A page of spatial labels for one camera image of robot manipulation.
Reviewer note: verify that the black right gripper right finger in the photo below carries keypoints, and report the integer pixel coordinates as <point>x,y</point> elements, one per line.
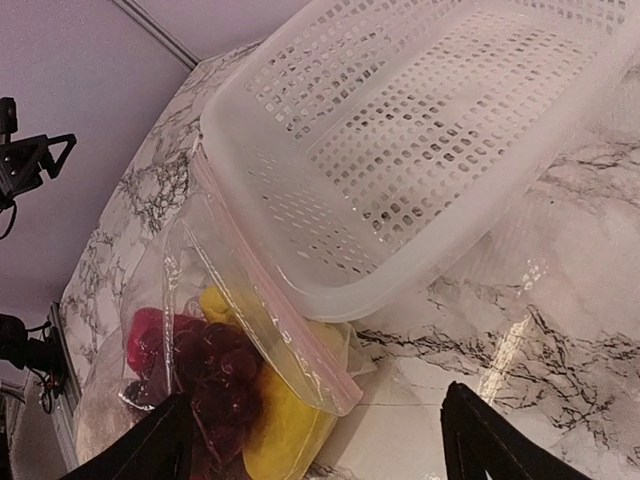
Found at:
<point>479,443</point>

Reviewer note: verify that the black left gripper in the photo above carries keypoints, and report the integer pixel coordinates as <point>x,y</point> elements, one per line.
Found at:
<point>22,161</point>

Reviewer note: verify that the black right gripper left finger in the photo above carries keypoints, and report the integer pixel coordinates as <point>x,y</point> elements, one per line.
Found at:
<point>145,445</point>

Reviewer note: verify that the dark red fake grapes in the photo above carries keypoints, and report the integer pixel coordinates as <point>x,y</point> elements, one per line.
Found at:
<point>217,365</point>

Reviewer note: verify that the yellow fake corn cob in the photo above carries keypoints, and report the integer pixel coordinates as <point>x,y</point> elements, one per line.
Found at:
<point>287,435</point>

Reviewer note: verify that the clear zip top bag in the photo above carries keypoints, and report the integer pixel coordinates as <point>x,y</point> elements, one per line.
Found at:
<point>200,248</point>

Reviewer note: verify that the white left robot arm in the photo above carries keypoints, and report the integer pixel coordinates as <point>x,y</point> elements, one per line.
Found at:
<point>18,345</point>

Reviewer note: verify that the red fake pepper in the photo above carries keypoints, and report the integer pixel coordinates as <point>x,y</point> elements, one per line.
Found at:
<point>145,343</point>

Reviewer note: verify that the white perforated plastic basket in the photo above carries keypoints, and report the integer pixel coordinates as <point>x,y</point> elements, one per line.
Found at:
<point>367,145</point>

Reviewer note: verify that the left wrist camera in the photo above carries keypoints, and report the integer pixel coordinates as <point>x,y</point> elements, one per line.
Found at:
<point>8,116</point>

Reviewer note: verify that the left aluminium frame post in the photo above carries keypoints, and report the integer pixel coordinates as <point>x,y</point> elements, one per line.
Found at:
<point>134,11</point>

